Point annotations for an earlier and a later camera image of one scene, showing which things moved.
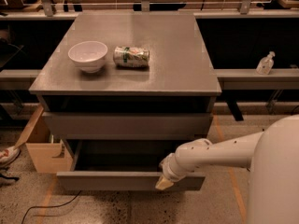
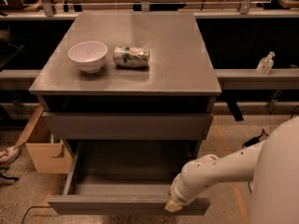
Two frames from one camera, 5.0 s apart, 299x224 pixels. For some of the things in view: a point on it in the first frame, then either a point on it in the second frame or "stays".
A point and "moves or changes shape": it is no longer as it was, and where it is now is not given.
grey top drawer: x=127 y=126 stays
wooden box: x=48 y=156 stays
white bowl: x=88 y=55 stays
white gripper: x=170 y=171 -> x=179 y=191
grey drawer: x=120 y=165 moves or changes shape
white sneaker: x=8 y=155 stays
